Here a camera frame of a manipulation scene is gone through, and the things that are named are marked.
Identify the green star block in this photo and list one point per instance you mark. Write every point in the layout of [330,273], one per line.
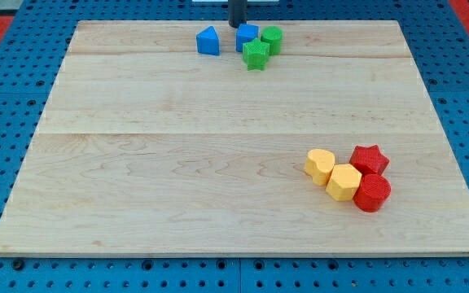
[256,54]

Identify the yellow heart block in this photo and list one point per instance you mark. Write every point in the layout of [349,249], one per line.
[319,165]

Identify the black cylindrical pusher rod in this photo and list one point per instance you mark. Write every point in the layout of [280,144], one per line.
[237,12]

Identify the green cylinder block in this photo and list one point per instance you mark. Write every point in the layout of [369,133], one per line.
[273,36]

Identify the light wooden board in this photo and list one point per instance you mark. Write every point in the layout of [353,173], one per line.
[147,148]

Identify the red star block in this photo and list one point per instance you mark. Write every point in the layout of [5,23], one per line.
[369,160]

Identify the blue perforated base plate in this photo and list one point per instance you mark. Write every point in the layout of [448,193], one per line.
[30,56]

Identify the red cylinder block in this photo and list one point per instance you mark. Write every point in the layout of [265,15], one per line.
[373,191]

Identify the yellow hexagon block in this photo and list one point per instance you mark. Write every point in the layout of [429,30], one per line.
[344,182]

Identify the blue triangle block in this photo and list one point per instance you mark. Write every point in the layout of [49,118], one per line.
[208,42]

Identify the blue cube block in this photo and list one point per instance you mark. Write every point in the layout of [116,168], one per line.
[245,33]

